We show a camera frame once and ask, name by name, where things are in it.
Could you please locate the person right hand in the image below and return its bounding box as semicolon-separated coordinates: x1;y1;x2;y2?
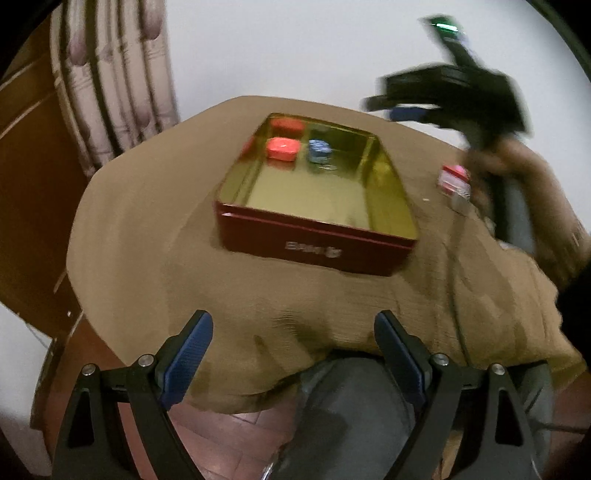
464;137;590;290

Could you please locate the red gold tin box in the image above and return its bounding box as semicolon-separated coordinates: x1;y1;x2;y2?
215;112;419;276

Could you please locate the red cap clear box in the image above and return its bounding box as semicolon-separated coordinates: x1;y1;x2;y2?
266;137;301;162

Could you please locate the striped floral curtain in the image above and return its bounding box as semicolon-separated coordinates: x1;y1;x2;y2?
50;0;179;177

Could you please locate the red lid clear container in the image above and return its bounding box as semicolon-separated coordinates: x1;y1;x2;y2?
438;164;471;198

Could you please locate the blue patterned small box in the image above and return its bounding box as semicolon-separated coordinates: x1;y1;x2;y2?
308;139;332;165

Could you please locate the brown wooden door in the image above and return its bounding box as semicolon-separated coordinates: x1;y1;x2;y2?
1;20;87;337

